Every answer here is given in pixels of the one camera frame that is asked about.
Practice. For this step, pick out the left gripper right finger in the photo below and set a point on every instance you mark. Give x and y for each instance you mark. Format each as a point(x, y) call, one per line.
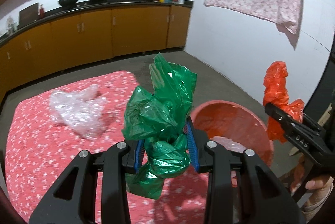
point(261, 195)

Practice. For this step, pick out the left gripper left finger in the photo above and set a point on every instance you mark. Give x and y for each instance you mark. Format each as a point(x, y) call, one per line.
point(72, 197)

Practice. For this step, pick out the small orange bag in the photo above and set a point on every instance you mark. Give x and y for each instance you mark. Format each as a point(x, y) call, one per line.
point(277, 94)

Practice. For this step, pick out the large clear bubble wrap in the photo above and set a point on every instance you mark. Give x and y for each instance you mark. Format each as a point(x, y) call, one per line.
point(85, 112)

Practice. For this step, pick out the dark green plastic bag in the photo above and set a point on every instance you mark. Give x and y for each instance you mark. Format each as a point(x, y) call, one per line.
point(158, 120)

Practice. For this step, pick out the person's right hand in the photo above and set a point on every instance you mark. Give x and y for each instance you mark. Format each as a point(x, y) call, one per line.
point(321, 188)

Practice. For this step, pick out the red floral tablecloth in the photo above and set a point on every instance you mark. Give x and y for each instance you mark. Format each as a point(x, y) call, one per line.
point(38, 150)

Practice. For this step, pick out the red plastic basket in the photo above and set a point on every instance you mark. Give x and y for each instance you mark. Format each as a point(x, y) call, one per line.
point(235, 122)

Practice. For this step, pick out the lower wooden cabinets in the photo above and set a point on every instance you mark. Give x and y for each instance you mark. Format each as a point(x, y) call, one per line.
point(95, 35)

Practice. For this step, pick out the clear jar on counter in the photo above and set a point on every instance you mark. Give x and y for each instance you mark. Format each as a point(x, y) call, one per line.
point(11, 25)

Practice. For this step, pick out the red bottle on counter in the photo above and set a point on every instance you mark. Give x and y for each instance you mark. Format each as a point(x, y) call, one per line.
point(41, 11)

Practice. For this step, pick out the dark cutting board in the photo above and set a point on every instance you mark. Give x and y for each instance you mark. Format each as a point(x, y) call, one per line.
point(28, 15)

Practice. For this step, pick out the black wok left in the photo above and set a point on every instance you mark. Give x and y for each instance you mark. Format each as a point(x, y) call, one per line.
point(67, 3)

